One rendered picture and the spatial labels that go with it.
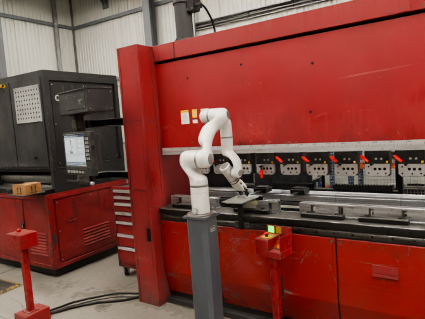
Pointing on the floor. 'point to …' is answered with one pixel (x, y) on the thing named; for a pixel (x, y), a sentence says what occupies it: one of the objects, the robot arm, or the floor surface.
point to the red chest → (124, 227)
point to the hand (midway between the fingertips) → (243, 193)
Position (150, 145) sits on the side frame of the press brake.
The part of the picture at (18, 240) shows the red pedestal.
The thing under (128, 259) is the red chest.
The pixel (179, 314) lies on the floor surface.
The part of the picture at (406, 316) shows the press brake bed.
